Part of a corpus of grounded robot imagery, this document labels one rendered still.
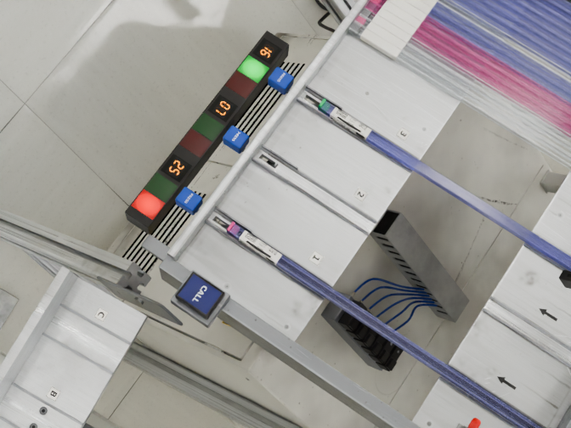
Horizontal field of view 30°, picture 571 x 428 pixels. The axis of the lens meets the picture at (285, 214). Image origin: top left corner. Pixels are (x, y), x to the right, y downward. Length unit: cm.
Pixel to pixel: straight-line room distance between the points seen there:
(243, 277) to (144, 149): 85
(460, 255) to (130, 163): 71
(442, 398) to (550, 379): 14
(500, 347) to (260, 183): 39
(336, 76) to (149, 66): 75
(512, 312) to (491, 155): 59
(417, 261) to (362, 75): 41
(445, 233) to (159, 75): 70
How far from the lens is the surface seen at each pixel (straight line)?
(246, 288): 139
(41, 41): 207
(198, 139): 146
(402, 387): 191
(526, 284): 144
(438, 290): 185
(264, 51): 152
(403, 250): 176
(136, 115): 218
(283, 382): 171
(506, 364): 141
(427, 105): 150
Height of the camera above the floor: 185
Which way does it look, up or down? 49 degrees down
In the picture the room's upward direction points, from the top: 105 degrees clockwise
